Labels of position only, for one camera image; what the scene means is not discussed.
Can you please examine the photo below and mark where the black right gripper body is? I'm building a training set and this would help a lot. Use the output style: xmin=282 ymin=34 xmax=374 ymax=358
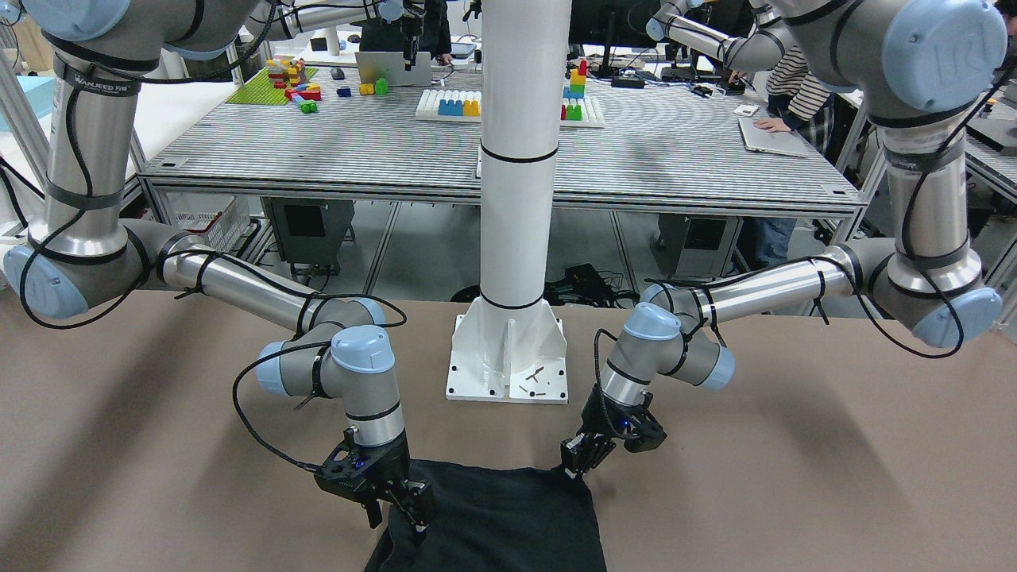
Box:
xmin=313 ymin=428 xmax=410 ymax=504

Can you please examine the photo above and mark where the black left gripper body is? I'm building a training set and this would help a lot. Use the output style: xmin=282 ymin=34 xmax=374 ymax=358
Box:
xmin=562 ymin=386 xmax=666 ymax=477

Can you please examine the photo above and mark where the black t-shirt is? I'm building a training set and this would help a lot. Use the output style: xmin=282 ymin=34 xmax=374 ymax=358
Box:
xmin=365 ymin=460 xmax=606 ymax=571

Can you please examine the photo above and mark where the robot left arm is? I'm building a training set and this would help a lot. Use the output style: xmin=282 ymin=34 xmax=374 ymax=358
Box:
xmin=560 ymin=1 xmax=1007 ymax=479

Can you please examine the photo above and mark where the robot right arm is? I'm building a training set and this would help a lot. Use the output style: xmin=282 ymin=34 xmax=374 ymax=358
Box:
xmin=2 ymin=1 xmax=436 ymax=542

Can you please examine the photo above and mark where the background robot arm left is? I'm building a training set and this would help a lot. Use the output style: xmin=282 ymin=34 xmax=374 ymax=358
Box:
xmin=250 ymin=1 xmax=680 ymax=477

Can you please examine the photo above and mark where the grey computer box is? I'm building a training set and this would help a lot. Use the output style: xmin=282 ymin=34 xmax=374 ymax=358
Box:
xmin=653 ymin=214 xmax=742 ymax=281
xmin=261 ymin=198 xmax=355 ymax=276

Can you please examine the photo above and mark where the striped aluminium work table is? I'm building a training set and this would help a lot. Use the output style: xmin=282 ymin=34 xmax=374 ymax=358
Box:
xmin=141 ymin=80 xmax=864 ymax=225

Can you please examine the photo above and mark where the white plastic basket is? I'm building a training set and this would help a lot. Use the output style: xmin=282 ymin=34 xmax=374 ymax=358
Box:
xmin=168 ymin=192 xmax=250 ymax=251

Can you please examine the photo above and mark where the silver laptop on table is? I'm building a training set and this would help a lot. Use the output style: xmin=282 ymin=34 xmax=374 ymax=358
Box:
xmin=738 ymin=118 xmax=809 ymax=158

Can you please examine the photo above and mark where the white block tray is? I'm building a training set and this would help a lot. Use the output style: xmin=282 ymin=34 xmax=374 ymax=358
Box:
xmin=414 ymin=88 xmax=606 ymax=128

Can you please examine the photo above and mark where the person in striped shirt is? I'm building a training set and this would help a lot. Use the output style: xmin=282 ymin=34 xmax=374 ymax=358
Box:
xmin=747 ymin=46 xmax=834 ymax=270

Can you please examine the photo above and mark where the green lego baseplate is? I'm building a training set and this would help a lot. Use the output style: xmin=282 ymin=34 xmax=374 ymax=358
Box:
xmin=225 ymin=61 xmax=321 ymax=105

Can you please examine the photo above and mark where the open laptop in background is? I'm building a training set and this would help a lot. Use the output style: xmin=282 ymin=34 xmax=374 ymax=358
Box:
xmin=355 ymin=51 xmax=433 ymax=87

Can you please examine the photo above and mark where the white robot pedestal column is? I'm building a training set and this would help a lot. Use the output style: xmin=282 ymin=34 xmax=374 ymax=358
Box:
xmin=446 ymin=1 xmax=570 ymax=404

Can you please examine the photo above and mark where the black cable pile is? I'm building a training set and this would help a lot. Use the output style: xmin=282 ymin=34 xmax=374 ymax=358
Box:
xmin=451 ymin=264 xmax=652 ymax=311

